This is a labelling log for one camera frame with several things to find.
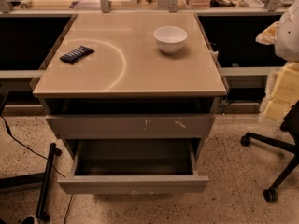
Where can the black rolling stand base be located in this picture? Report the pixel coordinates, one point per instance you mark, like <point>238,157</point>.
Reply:
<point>18,182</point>

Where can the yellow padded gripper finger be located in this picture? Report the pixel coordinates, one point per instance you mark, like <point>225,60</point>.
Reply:
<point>282,86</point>

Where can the dark blue snack bar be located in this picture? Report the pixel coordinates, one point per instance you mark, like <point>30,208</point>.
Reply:
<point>76,55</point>

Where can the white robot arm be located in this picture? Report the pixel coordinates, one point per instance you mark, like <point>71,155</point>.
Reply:
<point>282,88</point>

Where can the grey drawer cabinet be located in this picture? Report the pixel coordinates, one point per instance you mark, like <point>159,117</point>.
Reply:
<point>127,74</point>

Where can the grey top drawer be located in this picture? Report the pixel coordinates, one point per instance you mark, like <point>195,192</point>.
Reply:
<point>130,126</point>

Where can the white ceramic bowl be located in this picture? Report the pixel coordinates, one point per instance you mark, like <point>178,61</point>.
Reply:
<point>170,39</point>

